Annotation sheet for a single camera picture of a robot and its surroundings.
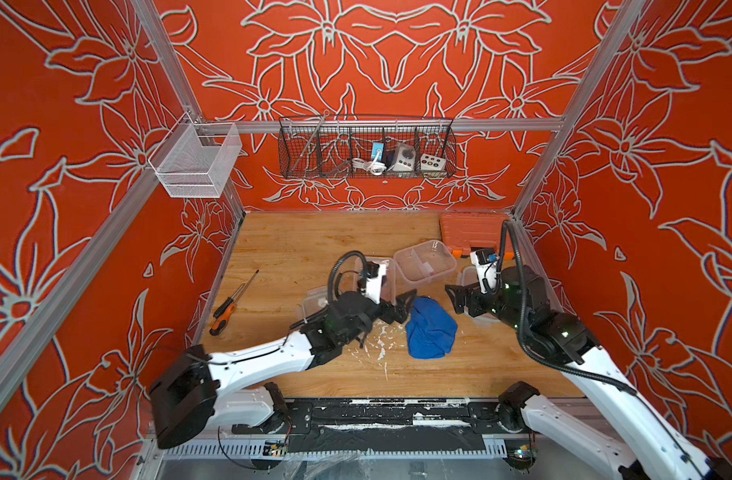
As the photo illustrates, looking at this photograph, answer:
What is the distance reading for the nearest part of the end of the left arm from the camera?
55 cm

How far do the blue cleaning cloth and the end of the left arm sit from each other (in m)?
0.23

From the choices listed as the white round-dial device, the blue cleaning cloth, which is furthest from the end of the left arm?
the white round-dial device

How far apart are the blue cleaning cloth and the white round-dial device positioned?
16.9 inches

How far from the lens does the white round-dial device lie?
3.01ft

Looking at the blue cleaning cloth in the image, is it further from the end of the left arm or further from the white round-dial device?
the white round-dial device

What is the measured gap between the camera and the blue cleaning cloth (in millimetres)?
850

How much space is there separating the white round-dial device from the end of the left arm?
440 millimetres
